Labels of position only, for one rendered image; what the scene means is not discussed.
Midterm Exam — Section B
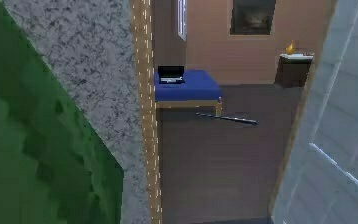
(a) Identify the dark framed picture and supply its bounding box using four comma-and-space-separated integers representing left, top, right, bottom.
229, 0, 277, 37

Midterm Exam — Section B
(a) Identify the silver door handle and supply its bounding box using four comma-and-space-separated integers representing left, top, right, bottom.
308, 142, 358, 196

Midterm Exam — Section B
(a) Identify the yellow statuette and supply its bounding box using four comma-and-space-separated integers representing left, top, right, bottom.
285, 40, 296, 56

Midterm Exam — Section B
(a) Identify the dark baseball bat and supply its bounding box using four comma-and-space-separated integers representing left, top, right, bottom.
195, 111, 260, 126

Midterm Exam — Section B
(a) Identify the pale grey room door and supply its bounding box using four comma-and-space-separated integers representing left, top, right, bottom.
268, 0, 358, 224

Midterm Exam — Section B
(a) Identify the black laptop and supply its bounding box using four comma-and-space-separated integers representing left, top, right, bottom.
157, 65, 186, 85

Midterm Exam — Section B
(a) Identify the window with white frame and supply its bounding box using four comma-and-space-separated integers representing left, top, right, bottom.
176, 0, 188, 42

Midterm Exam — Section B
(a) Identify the blue bed with wooden frame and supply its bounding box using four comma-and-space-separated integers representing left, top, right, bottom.
153, 68, 224, 117

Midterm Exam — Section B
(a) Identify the dark wooden side table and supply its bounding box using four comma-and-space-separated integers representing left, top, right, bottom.
274, 52, 315, 89

